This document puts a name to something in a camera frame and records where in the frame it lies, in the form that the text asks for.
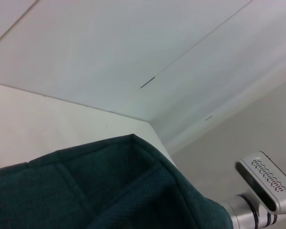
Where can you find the dark teal insulated lunch bag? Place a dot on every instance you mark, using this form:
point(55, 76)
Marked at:
point(97, 190)

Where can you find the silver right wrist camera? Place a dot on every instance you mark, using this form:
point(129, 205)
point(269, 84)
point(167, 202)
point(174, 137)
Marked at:
point(267, 176)

